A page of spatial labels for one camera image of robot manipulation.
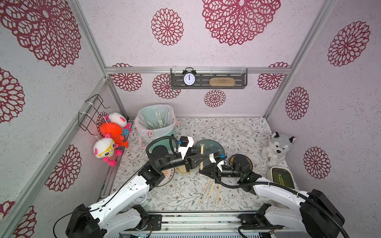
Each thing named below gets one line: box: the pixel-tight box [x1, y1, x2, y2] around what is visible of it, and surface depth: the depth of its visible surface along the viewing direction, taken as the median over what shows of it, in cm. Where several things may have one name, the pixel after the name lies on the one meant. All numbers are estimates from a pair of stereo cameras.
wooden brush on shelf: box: [208, 77, 236, 87], surface depth 92 cm
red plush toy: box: [99, 121, 129, 149], surface depth 91 cm
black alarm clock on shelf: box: [182, 66, 197, 87], surface depth 92 cm
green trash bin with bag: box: [133, 104, 177, 151], surface depth 94 cm
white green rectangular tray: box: [266, 166, 297, 191], surface depth 86 cm
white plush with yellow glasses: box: [93, 137, 123, 167], surface depth 82 cm
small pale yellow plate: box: [174, 164, 195, 175], surface depth 60 cm
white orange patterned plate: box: [156, 167, 175, 187], surface depth 91 cm
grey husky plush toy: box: [260, 131, 296, 168], surface depth 85 cm
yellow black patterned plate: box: [229, 153, 254, 174], surface depth 63 cm
